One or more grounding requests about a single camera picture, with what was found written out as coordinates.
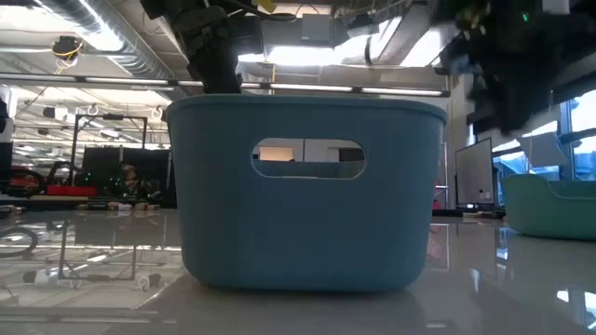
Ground long ceiling light bar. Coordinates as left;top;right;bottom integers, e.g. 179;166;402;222
239;82;446;99
0;73;206;90

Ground flat red box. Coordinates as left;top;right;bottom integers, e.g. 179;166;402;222
46;184;100;198

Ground black metal stand frame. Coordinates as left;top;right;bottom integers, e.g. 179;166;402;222
69;113;149;206

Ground grey panel on stand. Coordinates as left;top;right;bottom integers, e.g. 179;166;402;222
454;137;494;207

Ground grey hanging panel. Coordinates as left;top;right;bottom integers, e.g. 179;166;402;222
515;132;573;169

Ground black screen panels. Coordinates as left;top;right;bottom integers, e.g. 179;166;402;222
81;146;177;209

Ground mint green plastic bin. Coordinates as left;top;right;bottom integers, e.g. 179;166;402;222
501;173;596;242

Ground grey ceiling unit box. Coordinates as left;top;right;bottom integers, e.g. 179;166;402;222
301;12;334;47

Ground dark teal plastic bin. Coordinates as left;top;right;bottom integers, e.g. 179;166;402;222
166;94;448;294

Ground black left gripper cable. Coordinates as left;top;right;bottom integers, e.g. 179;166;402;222
223;0;299;23

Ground yellow black ceiling cord reel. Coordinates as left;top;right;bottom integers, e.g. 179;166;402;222
50;35;86;62

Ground metal shelf rack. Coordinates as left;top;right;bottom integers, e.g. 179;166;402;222
432;141;452;210

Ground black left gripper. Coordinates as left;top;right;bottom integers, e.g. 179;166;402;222
170;4;265;94

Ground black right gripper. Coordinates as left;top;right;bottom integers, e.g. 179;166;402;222
437;0;596;136

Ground silver ventilation duct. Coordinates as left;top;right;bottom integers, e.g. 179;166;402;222
34;0;183;80

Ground red and black machine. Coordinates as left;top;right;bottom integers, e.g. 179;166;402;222
0;165;47;200

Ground black aluminium table frame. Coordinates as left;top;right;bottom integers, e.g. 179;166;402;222
0;197;507;220

